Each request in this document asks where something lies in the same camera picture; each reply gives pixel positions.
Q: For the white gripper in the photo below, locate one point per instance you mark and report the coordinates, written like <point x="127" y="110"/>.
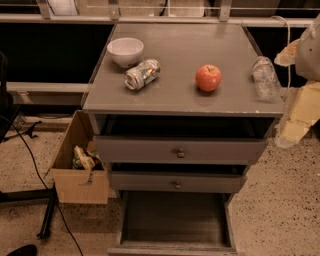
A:
<point x="309" y="57"/>

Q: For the grey drawer cabinet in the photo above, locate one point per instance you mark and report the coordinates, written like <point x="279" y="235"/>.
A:
<point x="181" y="49"/>

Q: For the grey drawer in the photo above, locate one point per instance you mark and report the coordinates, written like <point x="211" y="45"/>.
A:
<point x="179" y="140"/>
<point x="178" y="177"/>
<point x="174" y="224"/>

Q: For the crushed aluminium can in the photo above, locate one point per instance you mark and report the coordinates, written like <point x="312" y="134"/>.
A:
<point x="142" y="74"/>

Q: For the black shoe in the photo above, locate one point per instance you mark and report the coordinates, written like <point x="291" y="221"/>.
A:
<point x="27" y="250"/>

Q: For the grey bottom drawer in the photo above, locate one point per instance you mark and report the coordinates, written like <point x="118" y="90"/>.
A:
<point x="174" y="224"/>

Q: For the clear plastic water bottle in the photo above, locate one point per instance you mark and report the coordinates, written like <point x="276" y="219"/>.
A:
<point x="265" y="78"/>

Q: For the black stand base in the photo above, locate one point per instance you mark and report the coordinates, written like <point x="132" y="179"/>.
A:
<point x="42" y="194"/>

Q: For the grey top drawer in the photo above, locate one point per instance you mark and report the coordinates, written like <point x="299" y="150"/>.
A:
<point x="179" y="140"/>

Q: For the cardboard box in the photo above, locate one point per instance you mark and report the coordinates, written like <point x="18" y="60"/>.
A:
<point x="74" y="183"/>

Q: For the grey middle drawer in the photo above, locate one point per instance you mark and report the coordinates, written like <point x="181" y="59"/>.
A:
<point x="178" y="177"/>

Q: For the red apple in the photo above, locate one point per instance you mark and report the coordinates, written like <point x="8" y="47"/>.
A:
<point x="208" y="78"/>

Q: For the crumpled snack bags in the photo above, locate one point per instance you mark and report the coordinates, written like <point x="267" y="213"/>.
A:
<point x="86" y="159"/>

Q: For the white ceramic bowl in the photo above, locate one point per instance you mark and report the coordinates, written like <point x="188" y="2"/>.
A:
<point x="125" y="52"/>

